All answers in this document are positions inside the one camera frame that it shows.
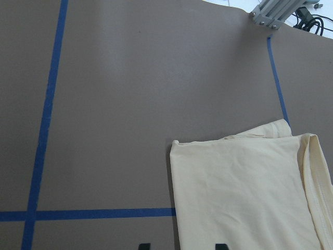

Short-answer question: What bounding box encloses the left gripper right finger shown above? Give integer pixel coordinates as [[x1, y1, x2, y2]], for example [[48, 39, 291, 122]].
[[215, 243, 229, 250]]

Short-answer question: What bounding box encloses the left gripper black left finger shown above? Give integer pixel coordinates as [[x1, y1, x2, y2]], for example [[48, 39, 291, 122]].
[[138, 243, 151, 250]]

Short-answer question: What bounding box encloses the aluminium frame post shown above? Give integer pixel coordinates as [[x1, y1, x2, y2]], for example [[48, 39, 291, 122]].
[[250, 0, 306, 29]]

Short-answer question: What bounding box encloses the beige long sleeve shirt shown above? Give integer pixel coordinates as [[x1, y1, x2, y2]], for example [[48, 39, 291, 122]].
[[170, 119, 332, 249]]

